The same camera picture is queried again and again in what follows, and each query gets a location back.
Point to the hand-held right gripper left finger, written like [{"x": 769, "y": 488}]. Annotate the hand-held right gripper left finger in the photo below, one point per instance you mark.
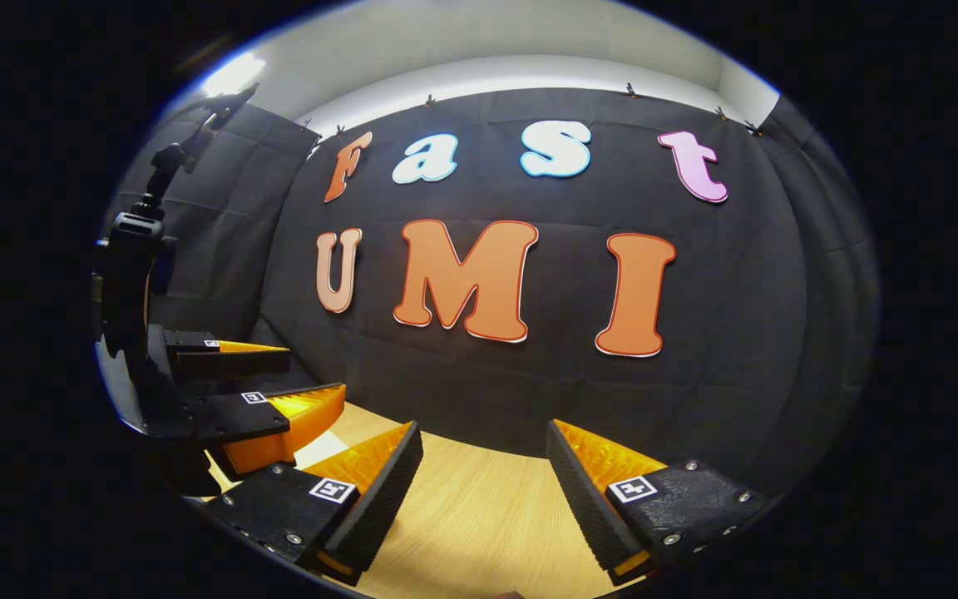
[{"x": 383, "y": 499}]

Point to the ceiling light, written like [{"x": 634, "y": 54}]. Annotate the ceiling light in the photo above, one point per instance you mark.
[{"x": 234, "y": 75}]

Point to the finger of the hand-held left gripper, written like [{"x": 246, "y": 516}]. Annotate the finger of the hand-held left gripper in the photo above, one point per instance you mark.
[
  {"x": 229, "y": 416},
  {"x": 229, "y": 363}
]

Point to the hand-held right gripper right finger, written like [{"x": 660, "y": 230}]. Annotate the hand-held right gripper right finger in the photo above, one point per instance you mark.
[{"x": 583, "y": 499}]

